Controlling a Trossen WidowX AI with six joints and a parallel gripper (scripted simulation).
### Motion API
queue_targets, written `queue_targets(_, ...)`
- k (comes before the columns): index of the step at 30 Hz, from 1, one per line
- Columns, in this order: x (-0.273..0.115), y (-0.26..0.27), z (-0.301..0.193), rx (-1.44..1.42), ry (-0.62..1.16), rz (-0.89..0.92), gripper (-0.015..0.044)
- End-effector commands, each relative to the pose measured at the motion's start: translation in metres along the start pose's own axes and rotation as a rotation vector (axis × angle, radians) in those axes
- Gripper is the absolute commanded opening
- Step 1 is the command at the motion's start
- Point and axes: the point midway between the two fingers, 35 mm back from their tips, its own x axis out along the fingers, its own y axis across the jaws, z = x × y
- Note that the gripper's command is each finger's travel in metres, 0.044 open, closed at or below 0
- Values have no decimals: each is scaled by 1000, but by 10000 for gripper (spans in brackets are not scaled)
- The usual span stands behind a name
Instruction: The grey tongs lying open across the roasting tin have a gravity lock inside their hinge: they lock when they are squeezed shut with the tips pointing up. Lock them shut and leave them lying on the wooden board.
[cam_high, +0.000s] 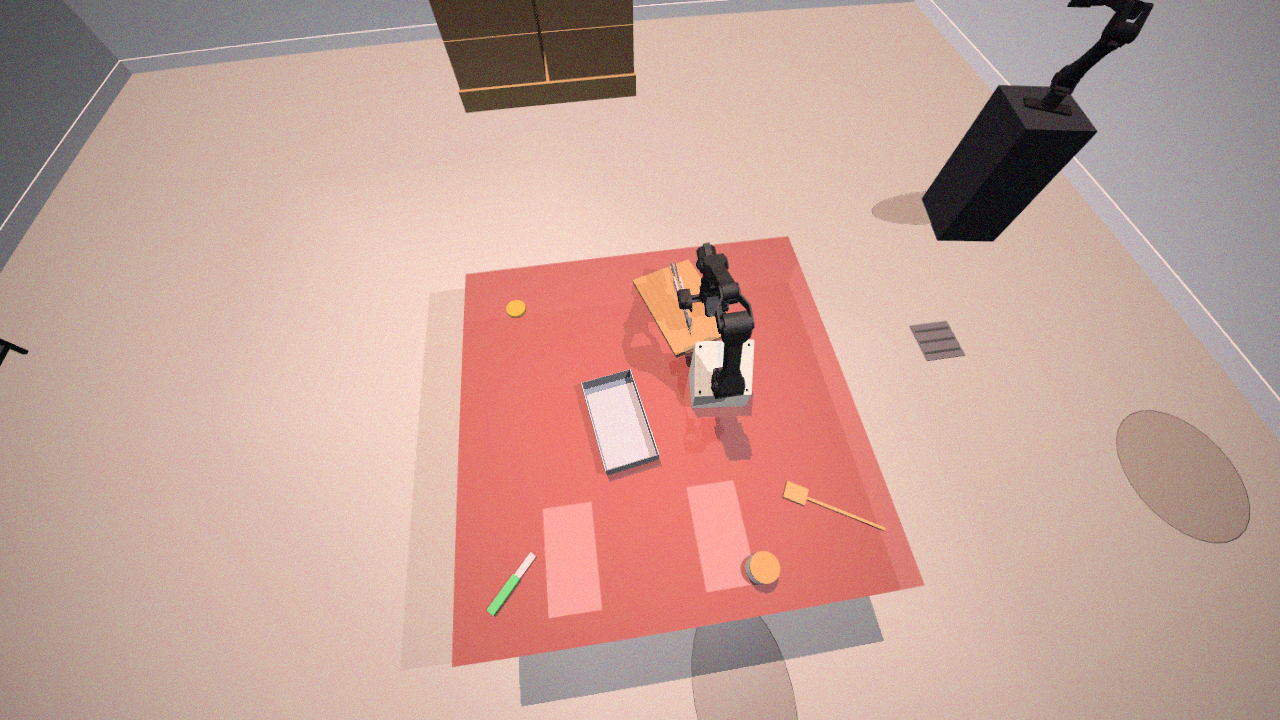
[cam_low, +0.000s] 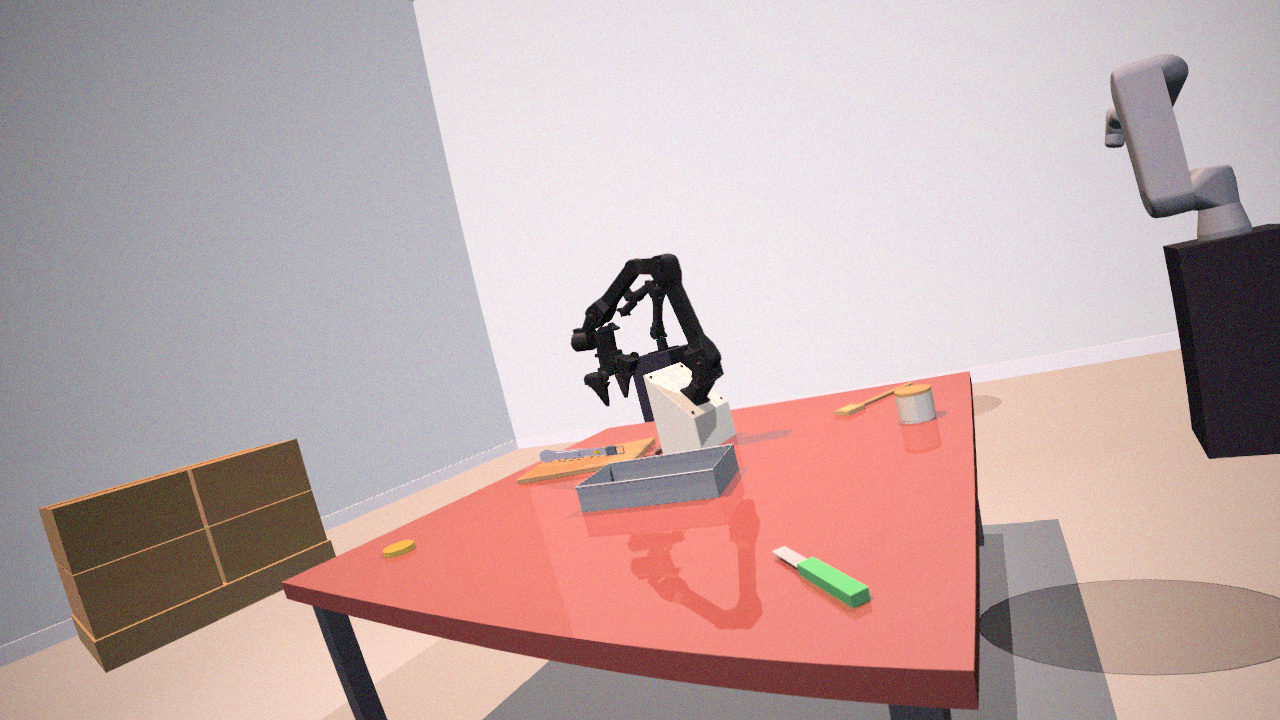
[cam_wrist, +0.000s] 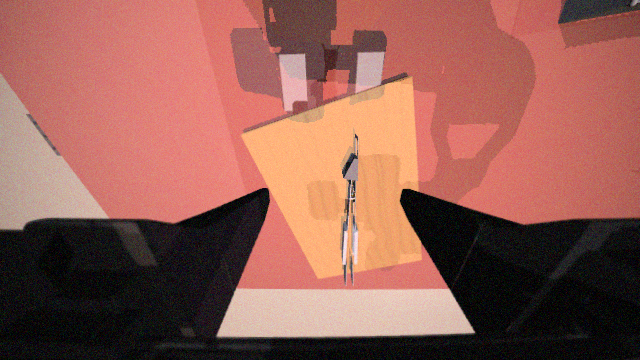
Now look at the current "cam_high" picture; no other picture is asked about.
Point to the orange flat board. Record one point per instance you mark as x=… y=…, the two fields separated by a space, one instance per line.
x=658 y=292

